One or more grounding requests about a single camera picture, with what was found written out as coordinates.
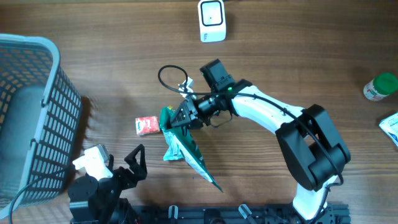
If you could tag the red tissue pack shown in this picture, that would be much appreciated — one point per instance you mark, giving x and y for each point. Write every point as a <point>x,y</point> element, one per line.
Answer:
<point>147,125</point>

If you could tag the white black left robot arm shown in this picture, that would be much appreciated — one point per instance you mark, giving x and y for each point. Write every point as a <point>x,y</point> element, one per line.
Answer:
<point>95,197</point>

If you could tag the white barcode scanner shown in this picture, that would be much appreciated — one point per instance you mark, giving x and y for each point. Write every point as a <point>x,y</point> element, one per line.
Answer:
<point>212,20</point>

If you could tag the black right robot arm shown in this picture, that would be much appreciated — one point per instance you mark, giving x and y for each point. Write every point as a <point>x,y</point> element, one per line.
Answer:
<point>312,147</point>

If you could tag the green 3M gloves package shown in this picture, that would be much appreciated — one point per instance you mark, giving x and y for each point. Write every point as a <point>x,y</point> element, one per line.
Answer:
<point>192,155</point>

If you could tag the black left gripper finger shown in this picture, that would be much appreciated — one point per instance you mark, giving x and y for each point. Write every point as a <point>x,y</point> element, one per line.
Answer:
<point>110,162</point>
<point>136,158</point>

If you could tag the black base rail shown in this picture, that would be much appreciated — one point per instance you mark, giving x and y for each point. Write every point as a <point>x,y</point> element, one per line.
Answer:
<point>266,214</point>

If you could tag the teal white pack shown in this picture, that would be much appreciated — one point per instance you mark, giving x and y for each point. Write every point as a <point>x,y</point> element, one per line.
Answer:
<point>173,153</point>

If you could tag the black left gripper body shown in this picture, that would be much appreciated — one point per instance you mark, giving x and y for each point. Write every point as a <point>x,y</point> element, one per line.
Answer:
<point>122,180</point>

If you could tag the green lid jar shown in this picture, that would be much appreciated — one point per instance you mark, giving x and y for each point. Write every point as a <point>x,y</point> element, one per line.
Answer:
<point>380,87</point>

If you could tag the white blue pouch pack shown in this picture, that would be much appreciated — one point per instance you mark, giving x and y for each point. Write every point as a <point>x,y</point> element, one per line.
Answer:
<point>389,126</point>

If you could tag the grey plastic mesh basket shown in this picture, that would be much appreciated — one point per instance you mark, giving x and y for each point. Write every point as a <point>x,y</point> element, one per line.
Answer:
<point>40,113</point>

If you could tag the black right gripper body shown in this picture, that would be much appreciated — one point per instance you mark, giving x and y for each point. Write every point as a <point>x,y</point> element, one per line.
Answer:
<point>206,106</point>

